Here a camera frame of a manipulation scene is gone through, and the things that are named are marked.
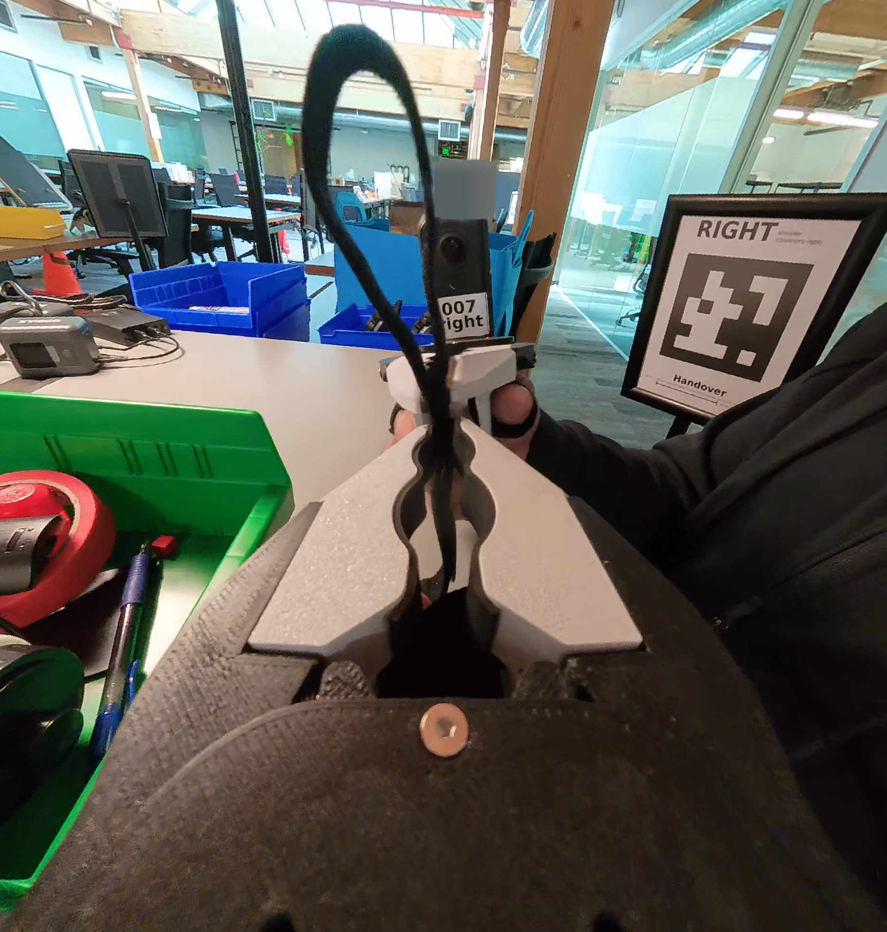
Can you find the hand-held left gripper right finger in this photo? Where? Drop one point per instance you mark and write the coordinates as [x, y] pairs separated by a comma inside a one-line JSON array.
[[553, 583]]

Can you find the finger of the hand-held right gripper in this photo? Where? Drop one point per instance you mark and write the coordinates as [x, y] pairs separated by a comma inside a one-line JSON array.
[[473, 376]]

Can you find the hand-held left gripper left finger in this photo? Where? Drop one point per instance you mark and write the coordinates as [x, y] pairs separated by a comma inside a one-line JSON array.
[[335, 583]]

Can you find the green plastic bin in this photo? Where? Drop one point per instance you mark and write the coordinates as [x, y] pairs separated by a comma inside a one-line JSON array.
[[123, 437]]

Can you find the person's right forearm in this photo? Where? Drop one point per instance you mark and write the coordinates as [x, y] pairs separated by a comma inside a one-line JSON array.
[[764, 583]]

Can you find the person's right hand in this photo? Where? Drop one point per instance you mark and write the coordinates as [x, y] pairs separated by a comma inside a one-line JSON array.
[[509, 396]]

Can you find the blue plastic bin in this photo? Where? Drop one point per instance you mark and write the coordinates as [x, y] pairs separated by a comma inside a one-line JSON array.
[[371, 328], [218, 299]]

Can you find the black round lamp stand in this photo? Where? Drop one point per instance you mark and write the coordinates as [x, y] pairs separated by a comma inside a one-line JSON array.
[[244, 131]]

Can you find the red round tool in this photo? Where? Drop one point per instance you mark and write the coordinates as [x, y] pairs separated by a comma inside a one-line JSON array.
[[80, 561]]

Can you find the grey metal device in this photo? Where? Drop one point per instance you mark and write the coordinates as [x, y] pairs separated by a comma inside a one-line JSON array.
[[48, 350], [123, 325]]

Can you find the white cylinder with black cap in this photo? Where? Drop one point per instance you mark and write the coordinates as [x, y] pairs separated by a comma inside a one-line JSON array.
[[22, 728]]

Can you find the black monitor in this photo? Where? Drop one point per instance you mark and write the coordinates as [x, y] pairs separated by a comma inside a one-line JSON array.
[[116, 192]]

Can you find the orange traffic cone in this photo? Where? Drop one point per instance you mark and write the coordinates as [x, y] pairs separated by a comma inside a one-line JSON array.
[[61, 277]]

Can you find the wooden workbench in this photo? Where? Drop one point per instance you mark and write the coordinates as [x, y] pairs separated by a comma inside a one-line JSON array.
[[29, 251]]

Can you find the yellow box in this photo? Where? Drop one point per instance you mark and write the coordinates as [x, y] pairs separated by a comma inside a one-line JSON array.
[[19, 222]]

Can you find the grey laptop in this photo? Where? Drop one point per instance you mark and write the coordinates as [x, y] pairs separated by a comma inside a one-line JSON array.
[[7, 160]]

